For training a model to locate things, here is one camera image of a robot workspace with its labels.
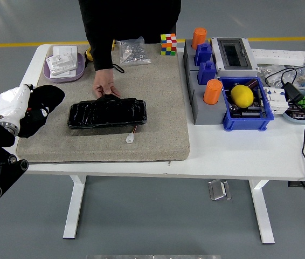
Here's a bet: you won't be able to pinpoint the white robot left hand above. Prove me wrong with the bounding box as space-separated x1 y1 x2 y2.
0 83 36 122

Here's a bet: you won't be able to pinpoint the person's right hand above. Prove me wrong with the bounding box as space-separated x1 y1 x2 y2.
93 67 121 98

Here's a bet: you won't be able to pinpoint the black panel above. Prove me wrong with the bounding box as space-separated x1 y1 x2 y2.
66 94 148 130

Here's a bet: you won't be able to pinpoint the purple tray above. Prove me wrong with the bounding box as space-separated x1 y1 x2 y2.
43 52 86 83

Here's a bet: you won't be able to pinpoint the yellow tape measure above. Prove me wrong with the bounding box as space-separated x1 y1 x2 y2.
84 38 115 62

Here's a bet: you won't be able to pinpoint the clear bag of screws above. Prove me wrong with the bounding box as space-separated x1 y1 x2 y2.
115 36 152 66

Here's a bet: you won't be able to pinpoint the grey-brown mat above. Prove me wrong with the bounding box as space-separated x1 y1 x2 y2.
16 43 191 165

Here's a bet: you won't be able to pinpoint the person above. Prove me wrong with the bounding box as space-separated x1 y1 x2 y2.
78 0 182 45

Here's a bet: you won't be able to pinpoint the colourful puzzle cube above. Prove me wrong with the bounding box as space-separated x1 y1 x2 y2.
160 33 177 56

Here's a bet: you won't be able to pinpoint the grey base block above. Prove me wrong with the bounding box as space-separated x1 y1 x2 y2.
182 39 215 73
187 70 227 126

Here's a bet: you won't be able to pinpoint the blue block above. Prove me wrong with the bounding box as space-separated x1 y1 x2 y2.
197 60 217 86
194 42 214 67

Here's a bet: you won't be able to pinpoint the orange cylinder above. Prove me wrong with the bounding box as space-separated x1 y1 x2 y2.
202 79 223 105
191 27 207 50

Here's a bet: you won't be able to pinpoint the white table leg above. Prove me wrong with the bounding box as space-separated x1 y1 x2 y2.
63 175 87 240
248 180 275 245

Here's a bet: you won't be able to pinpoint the grey electrical box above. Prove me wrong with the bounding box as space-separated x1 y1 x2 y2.
210 37 259 78

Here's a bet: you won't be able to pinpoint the yellow lemon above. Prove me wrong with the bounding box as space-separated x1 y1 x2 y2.
230 84 255 108

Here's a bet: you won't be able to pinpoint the blue plastic bin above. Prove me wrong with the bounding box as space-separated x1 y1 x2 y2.
218 76 275 132

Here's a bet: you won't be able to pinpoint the dark circuit board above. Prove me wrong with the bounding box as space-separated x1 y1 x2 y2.
229 102 266 119

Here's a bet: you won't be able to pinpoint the brown cylinder part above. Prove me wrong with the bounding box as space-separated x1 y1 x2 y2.
245 79 261 89

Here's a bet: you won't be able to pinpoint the clear bags of parts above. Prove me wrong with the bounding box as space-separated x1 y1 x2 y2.
257 64 305 90

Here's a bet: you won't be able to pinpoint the white power strip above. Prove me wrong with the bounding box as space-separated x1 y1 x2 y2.
250 48 305 67

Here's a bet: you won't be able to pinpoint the black power adapter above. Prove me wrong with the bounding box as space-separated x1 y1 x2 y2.
281 82 304 103

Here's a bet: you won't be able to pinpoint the white wall switch plate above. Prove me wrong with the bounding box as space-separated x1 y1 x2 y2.
52 45 78 59
49 65 78 79

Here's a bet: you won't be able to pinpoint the white wire connector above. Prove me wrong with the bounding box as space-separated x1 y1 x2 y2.
126 125 140 144

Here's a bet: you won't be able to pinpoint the silver metal bracket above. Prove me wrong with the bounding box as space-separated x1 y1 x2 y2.
207 179 232 201

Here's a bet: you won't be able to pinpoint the black cord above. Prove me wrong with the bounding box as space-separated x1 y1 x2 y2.
264 62 305 189

